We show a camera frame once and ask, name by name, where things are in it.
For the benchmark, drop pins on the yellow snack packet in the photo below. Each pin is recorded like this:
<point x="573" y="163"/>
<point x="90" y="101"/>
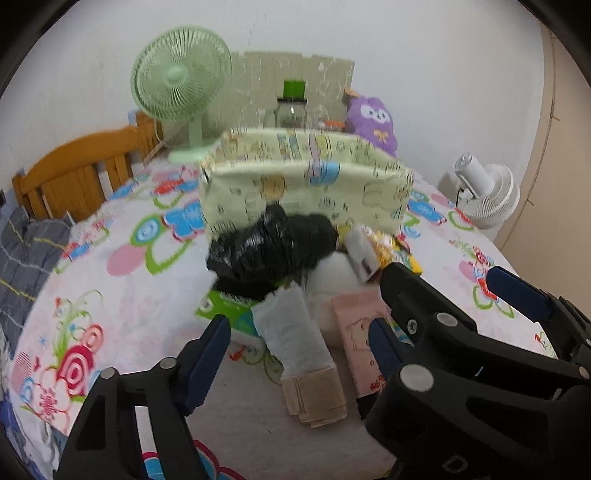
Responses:
<point x="392" y="247"/>

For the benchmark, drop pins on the wooden bed headboard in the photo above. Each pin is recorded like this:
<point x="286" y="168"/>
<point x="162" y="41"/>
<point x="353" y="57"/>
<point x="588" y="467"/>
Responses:
<point x="69" y="170"/>

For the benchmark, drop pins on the printed fabric storage box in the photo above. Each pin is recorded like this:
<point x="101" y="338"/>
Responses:
<point x="286" y="189"/>

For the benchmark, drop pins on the floral bedsheet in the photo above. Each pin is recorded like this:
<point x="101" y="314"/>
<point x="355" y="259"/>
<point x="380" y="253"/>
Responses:
<point x="138" y="286"/>

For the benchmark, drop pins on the pink cartoon packet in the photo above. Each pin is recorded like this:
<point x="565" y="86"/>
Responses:
<point x="355" y="332"/>

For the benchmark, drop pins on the small white packet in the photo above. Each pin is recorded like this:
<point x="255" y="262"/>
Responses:
<point x="362" y="254"/>

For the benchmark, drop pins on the glass jar with black lid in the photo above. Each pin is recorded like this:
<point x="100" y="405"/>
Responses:
<point x="292" y="114"/>

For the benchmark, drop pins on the white soft pouch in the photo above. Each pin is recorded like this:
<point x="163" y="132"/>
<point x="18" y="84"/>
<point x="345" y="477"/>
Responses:
<point x="330" y="281"/>

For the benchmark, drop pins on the green tissue packet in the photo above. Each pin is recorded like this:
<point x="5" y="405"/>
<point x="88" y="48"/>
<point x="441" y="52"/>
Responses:
<point x="221" y="307"/>

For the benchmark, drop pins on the green cartoon cushion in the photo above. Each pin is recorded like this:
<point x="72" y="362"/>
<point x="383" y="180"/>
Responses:
<point x="258" y="78"/>

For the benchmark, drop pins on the black plastic bag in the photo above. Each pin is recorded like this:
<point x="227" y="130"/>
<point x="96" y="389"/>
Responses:
<point x="272" y="249"/>

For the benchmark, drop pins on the green desk fan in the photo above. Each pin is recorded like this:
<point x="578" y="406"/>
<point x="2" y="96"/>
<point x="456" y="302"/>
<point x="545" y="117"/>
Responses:
<point x="175" y="76"/>

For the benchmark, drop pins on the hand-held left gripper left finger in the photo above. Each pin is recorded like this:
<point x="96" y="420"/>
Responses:
<point x="207" y="364"/>

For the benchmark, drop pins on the white desk fan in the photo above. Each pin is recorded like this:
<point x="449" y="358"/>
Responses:
<point x="489" y="194"/>

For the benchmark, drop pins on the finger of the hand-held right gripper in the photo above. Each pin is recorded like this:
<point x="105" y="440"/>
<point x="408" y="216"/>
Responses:
<point x="519" y="293"/>
<point x="443" y="341"/>

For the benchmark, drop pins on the beige wooden door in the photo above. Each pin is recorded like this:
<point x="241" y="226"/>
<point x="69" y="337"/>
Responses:
<point x="563" y="161"/>

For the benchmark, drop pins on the purple plush toy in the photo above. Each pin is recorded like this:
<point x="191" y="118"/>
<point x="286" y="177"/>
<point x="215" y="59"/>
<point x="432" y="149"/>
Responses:
<point x="371" y="120"/>

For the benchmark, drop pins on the small orange object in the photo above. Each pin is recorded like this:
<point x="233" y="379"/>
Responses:
<point x="333" y="124"/>

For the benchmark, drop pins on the grey plaid blanket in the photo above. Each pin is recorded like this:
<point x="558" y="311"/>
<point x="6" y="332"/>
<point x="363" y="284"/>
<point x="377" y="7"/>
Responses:
<point x="27" y="258"/>

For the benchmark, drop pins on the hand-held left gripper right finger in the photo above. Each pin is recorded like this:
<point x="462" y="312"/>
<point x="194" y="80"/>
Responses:
<point x="385" y="353"/>

